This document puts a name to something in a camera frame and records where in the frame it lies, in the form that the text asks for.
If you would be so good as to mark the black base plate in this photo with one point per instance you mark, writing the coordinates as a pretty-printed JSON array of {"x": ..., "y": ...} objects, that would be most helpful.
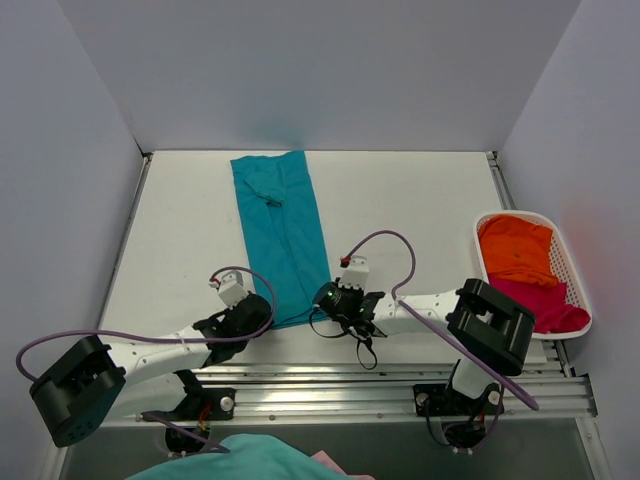
[
  {"x": 441, "y": 400},
  {"x": 183, "y": 397}
]

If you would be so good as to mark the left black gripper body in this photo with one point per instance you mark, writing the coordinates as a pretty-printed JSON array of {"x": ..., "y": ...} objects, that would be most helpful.
[{"x": 216, "y": 326}]

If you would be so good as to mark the orange t-shirt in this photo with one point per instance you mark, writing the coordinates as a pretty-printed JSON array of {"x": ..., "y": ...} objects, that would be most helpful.
[{"x": 517, "y": 250}]

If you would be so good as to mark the teal t-shirt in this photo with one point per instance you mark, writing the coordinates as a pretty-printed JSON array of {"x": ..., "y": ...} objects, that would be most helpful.
[{"x": 282, "y": 230}]

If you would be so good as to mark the pink cloth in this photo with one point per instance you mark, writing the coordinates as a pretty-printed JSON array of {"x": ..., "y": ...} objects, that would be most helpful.
[{"x": 324, "y": 459}]

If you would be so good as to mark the white plastic basket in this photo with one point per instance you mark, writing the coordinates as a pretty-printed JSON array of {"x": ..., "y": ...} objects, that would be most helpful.
[{"x": 562, "y": 267}]

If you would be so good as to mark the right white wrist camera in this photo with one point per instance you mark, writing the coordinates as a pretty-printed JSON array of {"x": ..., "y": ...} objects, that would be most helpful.
[{"x": 355, "y": 272}]

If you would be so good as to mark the magenta t-shirt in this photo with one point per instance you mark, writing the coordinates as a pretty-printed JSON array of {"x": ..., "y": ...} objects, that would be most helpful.
[{"x": 553, "y": 314}]

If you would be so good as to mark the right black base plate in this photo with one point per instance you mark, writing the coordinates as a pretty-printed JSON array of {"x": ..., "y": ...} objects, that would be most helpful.
[{"x": 441, "y": 400}]

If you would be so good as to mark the aluminium rail frame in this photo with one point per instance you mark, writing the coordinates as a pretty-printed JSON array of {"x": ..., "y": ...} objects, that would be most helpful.
[{"x": 347, "y": 394}]

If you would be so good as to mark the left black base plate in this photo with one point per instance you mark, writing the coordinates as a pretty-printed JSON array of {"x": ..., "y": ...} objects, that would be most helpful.
[{"x": 183, "y": 397}]

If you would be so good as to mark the light green cloth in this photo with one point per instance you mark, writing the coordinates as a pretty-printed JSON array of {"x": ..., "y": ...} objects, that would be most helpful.
[{"x": 250, "y": 456}]

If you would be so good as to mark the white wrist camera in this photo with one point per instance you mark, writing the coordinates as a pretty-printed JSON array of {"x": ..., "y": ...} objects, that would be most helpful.
[
  {"x": 355, "y": 272},
  {"x": 230, "y": 287}
]

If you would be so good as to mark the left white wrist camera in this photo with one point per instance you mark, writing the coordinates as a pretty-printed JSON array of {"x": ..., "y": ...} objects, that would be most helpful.
[{"x": 230, "y": 287}]

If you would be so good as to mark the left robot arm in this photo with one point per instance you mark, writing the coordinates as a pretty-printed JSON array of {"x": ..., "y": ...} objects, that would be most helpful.
[{"x": 76, "y": 393}]

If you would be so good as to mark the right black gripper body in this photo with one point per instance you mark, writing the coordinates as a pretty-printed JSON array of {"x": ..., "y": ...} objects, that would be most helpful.
[{"x": 353, "y": 321}]

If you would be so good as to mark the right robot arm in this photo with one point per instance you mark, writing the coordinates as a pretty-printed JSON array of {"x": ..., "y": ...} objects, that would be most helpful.
[{"x": 491, "y": 331}]

